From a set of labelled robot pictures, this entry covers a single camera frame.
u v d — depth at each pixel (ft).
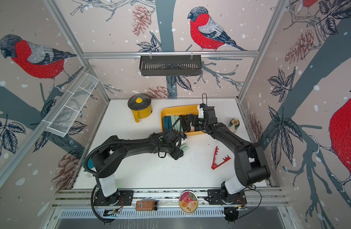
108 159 1.54
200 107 2.71
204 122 2.51
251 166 1.46
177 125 3.87
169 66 3.51
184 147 2.94
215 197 2.39
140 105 3.41
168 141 2.32
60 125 2.60
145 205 2.25
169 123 3.26
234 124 2.96
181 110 3.62
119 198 2.38
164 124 3.20
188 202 2.29
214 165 2.72
